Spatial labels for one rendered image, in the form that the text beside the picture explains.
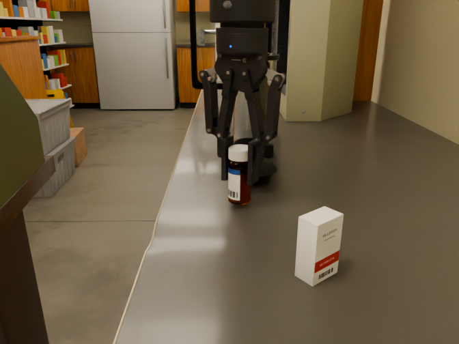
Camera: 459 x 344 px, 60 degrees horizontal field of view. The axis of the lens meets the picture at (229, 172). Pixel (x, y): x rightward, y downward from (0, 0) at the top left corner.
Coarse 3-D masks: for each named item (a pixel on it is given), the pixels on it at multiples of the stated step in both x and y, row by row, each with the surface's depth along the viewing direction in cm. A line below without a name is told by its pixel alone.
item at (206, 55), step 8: (200, 0) 143; (208, 0) 143; (200, 8) 144; (208, 8) 144; (200, 16) 145; (208, 16) 145; (200, 24) 146; (208, 24) 146; (216, 24) 145; (264, 24) 143; (272, 24) 143; (208, 32) 146; (208, 40) 148; (200, 48) 149; (208, 48) 149; (200, 56) 150; (208, 56) 149; (216, 56) 149; (200, 64) 151; (208, 64) 150; (200, 80) 153
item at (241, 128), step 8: (272, 64) 82; (264, 80) 82; (264, 88) 82; (240, 96) 83; (264, 96) 83; (240, 104) 84; (264, 104) 83; (240, 112) 84; (248, 112) 83; (264, 112) 84; (232, 120) 87; (240, 120) 85; (248, 120) 84; (264, 120) 85; (232, 128) 88; (240, 128) 85; (248, 128) 85; (240, 136) 86; (248, 136) 85
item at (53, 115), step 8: (32, 104) 305; (40, 104) 305; (48, 104) 305; (56, 104) 304; (64, 104) 317; (40, 112) 278; (48, 112) 288; (56, 112) 304; (64, 112) 321; (40, 120) 278; (48, 120) 292; (56, 120) 306; (64, 120) 322; (40, 128) 280; (48, 128) 293; (56, 128) 307; (64, 128) 324; (48, 136) 294; (56, 136) 307; (64, 136) 325; (48, 144) 295; (56, 144) 309; (48, 152) 297
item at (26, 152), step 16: (0, 64) 67; (0, 80) 67; (0, 96) 66; (16, 96) 73; (0, 112) 66; (16, 112) 73; (32, 112) 80; (0, 128) 66; (16, 128) 72; (32, 128) 80; (0, 144) 66; (16, 144) 72; (32, 144) 80; (0, 160) 65; (16, 160) 72; (32, 160) 79; (0, 176) 65; (16, 176) 71; (0, 192) 65
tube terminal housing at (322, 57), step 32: (320, 0) 112; (352, 0) 120; (320, 32) 115; (352, 32) 125; (288, 64) 118; (320, 64) 118; (352, 64) 130; (288, 96) 121; (320, 96) 121; (352, 96) 135
